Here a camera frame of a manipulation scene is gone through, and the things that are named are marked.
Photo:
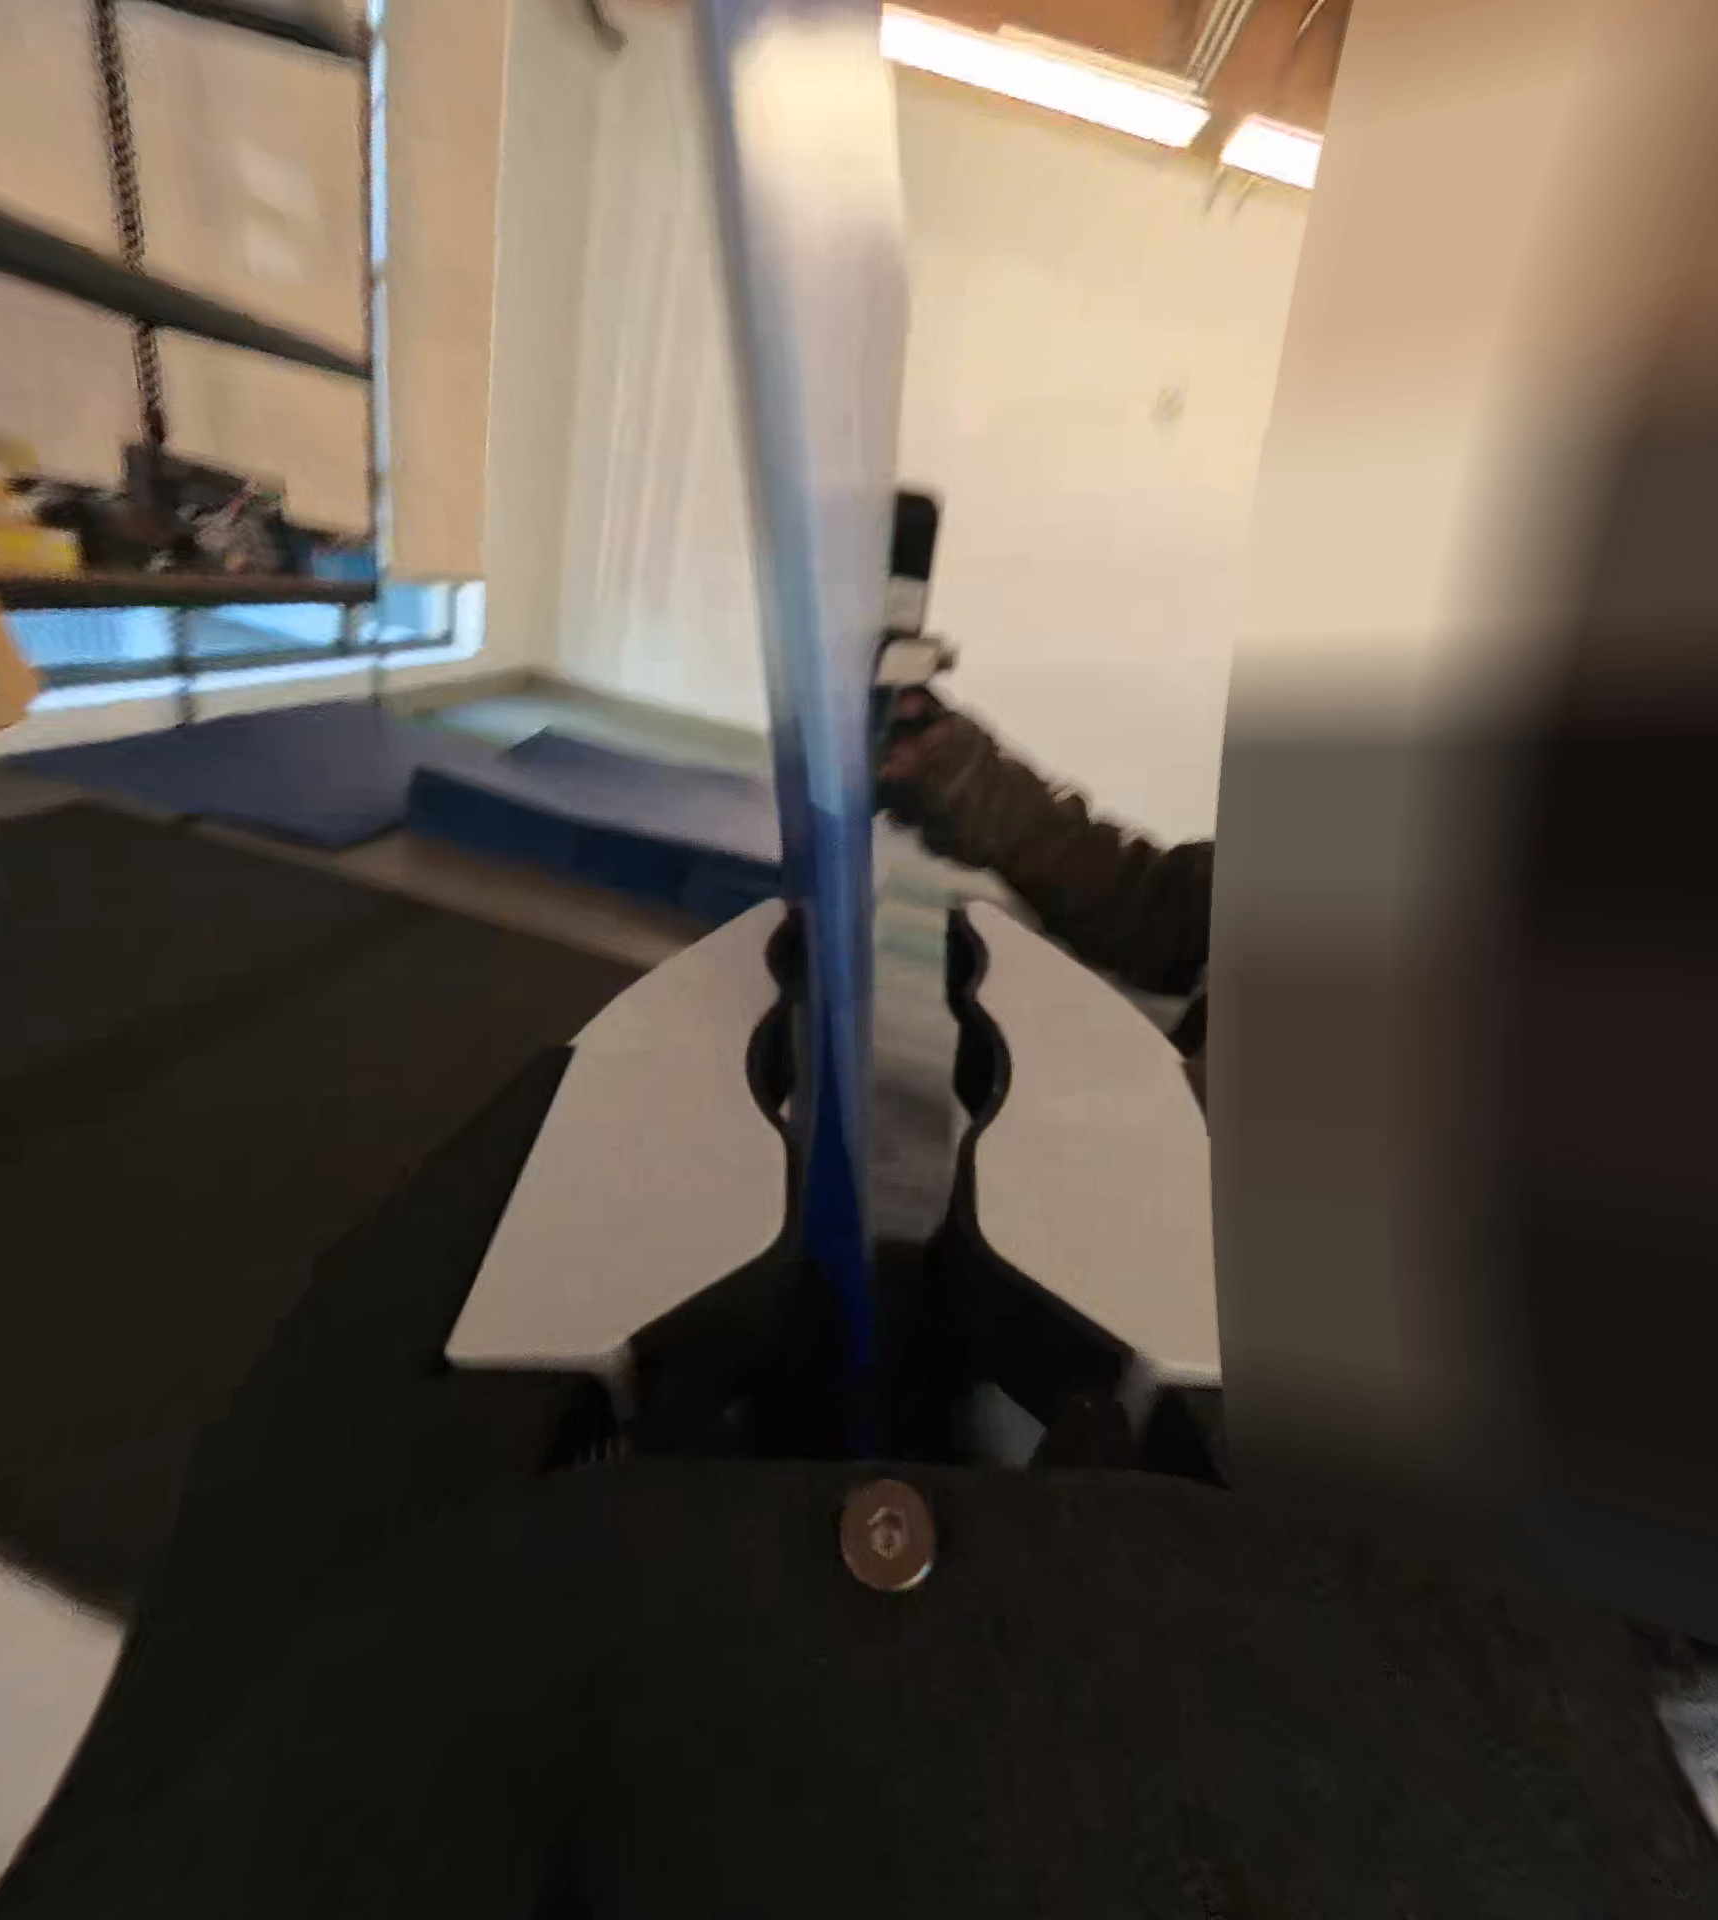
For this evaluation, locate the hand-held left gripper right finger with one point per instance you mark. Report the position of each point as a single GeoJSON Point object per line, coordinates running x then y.
{"type": "Point", "coordinates": [1099, 1169]}

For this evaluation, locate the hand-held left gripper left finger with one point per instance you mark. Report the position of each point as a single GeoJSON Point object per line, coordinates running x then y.
{"type": "Point", "coordinates": [617, 1169]}

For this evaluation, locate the blue folder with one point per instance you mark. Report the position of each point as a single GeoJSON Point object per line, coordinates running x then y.
{"type": "Point", "coordinates": [814, 449]}

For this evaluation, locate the person's right forearm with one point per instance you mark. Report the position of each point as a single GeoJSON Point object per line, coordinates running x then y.
{"type": "Point", "coordinates": [1083, 886]}

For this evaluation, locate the person's right hand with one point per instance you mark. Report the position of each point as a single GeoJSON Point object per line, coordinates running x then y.
{"type": "Point", "coordinates": [925, 762]}

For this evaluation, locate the blue floor mat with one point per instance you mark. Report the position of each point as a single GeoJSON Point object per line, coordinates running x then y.
{"type": "Point", "coordinates": [591, 819]}
{"type": "Point", "coordinates": [243, 772]}

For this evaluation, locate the long ceiling light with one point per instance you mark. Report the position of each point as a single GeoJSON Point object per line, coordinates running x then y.
{"type": "Point", "coordinates": [1057, 84]}

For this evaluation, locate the window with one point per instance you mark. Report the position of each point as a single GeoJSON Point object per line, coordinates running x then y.
{"type": "Point", "coordinates": [417, 622]}

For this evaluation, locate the short ceiling light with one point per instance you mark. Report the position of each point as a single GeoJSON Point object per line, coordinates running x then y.
{"type": "Point", "coordinates": [1271, 149]}

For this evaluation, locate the dark electronic equipment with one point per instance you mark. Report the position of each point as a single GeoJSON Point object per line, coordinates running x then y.
{"type": "Point", "coordinates": [187, 515]}

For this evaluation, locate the metal shelf rack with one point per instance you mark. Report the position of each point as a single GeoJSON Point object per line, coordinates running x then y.
{"type": "Point", "coordinates": [94, 276]}

